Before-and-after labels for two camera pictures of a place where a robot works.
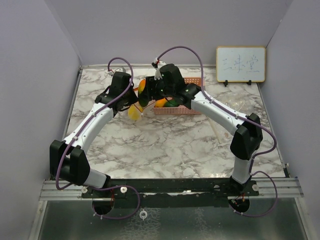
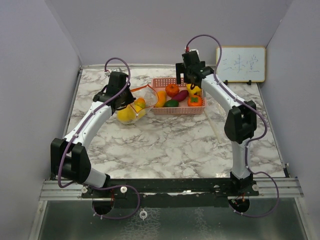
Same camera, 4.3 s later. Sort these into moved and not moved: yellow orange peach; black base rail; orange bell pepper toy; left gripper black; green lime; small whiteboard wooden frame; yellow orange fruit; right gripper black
Moved: yellow orange peach; yellow orange fruit; right gripper black
Not moved: orange bell pepper toy; black base rail; left gripper black; small whiteboard wooden frame; green lime
